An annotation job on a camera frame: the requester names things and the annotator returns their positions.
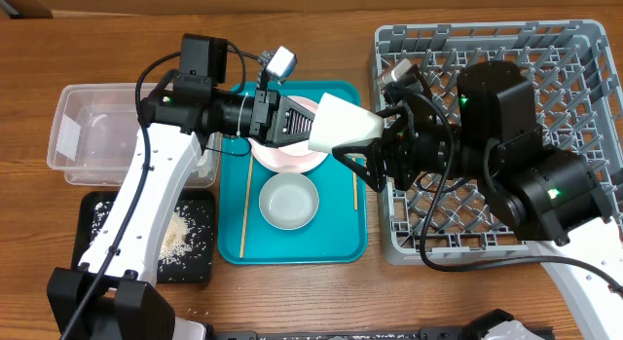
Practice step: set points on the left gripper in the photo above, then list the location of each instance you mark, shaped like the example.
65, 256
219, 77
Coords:
271, 119

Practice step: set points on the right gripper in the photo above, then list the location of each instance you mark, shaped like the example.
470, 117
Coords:
404, 166

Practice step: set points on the cream paper cup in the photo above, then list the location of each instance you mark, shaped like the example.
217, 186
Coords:
338, 122

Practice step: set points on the wooden chopstick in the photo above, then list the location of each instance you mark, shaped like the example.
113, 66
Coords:
246, 207
355, 191

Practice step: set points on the grey bowl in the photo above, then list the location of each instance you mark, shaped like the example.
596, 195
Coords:
288, 201

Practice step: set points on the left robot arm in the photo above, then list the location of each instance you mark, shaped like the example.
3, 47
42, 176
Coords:
111, 294

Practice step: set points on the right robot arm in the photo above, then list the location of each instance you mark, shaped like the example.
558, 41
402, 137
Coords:
549, 197

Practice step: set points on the grey dishwasher rack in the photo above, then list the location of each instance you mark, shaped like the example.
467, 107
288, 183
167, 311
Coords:
578, 99

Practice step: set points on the pink plate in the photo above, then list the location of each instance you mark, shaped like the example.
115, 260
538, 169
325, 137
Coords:
296, 157

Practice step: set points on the teal serving tray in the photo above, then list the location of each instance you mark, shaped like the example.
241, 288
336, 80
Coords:
337, 233

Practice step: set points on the rice and food scraps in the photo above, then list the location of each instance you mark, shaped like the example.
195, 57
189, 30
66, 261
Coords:
188, 243

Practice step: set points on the black plastic tray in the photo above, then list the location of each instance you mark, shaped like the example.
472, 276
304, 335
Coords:
94, 210

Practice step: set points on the clear plastic bin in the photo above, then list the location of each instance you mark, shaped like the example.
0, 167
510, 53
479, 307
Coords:
94, 132

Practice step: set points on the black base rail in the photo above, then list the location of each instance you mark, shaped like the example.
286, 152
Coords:
424, 333

